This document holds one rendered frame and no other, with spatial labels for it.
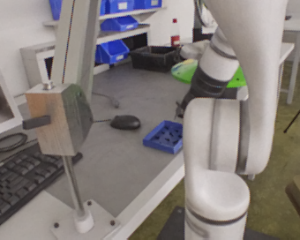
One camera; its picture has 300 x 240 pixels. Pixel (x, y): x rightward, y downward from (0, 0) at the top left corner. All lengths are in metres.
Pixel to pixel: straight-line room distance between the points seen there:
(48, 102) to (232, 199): 0.28
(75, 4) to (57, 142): 0.23
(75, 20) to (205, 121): 0.27
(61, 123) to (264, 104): 0.26
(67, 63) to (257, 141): 0.29
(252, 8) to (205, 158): 0.16
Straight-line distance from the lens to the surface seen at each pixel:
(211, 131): 0.29
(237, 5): 0.25
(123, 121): 0.80
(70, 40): 0.43
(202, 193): 0.34
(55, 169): 0.67
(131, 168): 0.64
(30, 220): 0.58
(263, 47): 0.26
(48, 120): 0.37
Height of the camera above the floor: 1.30
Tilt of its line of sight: 25 degrees down
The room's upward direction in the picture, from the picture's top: 4 degrees counter-clockwise
